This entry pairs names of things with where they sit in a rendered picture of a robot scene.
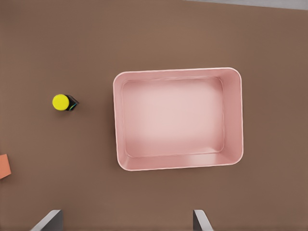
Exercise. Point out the yellow button with black base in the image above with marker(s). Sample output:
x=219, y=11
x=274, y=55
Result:
x=61, y=102

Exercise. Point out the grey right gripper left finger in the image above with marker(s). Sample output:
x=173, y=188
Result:
x=49, y=222

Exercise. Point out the pink storage box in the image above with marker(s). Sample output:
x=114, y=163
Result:
x=178, y=119

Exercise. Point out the orange flat block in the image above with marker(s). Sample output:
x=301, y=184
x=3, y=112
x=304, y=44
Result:
x=4, y=166

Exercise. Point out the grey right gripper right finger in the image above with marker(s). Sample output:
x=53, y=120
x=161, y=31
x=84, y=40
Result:
x=201, y=222

